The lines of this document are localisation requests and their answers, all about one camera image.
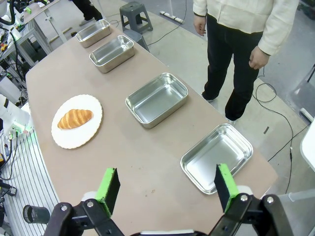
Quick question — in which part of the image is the green-padded right gripper right finger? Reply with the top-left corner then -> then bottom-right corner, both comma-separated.
208,163 -> 293,236

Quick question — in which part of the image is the green-padded right gripper left finger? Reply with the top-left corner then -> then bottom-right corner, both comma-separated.
44,167 -> 126,236

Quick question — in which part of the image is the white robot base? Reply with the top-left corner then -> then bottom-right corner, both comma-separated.
0,94 -> 33,135

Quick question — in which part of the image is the golden croissant bread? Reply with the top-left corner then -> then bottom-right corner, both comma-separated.
57,109 -> 94,130

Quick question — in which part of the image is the medium steel container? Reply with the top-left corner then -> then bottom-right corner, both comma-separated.
125,72 -> 189,129

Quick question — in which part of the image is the deep steel loaf container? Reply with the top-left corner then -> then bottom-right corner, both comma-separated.
89,35 -> 135,74

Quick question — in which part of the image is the small steel container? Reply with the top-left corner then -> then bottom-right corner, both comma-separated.
75,19 -> 111,48

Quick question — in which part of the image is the person's left hand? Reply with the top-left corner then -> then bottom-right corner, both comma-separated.
249,45 -> 271,70

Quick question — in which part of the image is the person's right hand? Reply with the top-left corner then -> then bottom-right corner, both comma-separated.
193,15 -> 207,37

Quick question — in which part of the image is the shallow steel tray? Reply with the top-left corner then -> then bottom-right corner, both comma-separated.
180,123 -> 254,195

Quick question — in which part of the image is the white scalloped round plate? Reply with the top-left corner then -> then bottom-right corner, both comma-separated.
51,94 -> 103,149

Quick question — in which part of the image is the black mesh cup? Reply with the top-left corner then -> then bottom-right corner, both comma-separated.
22,205 -> 51,225

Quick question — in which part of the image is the person in cream jacket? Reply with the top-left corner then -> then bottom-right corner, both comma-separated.
192,0 -> 300,121

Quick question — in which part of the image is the grey plastic stool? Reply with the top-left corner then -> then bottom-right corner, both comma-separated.
119,1 -> 154,34

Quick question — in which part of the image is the white cabinet with wood top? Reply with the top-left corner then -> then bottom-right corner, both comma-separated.
23,0 -> 84,54

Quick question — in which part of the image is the white power strip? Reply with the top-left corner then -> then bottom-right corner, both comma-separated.
159,10 -> 185,24

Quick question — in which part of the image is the person in black trousers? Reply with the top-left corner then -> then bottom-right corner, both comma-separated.
75,0 -> 103,27

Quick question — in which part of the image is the black floor cable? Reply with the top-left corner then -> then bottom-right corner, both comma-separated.
255,66 -> 311,195

